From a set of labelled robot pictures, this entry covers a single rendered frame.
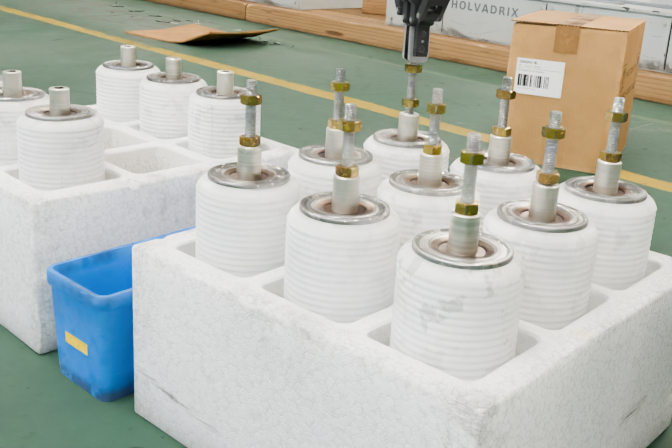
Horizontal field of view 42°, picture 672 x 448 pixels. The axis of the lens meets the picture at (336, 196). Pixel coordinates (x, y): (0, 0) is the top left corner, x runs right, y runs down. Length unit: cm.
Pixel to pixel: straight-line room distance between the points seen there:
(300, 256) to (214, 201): 11
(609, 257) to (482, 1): 249
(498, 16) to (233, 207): 252
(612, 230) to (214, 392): 38
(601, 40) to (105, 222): 116
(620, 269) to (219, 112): 55
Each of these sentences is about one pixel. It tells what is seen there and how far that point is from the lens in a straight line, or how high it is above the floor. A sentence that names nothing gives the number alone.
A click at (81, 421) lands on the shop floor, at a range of 91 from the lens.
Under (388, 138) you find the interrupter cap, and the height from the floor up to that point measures 25.
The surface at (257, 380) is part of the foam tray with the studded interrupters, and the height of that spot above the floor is 11.
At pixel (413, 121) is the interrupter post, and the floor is 27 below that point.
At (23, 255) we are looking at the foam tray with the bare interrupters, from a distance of 100.
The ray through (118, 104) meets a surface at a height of 20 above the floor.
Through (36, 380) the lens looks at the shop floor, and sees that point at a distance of 98.
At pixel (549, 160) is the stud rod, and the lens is 73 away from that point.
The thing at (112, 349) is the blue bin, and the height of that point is 6.
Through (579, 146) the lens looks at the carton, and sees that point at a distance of 189.
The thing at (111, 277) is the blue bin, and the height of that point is 9.
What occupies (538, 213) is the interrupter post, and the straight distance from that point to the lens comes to 74.
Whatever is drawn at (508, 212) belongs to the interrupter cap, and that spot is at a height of 25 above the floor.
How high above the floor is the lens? 48
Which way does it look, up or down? 18 degrees down
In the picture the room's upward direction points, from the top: 3 degrees clockwise
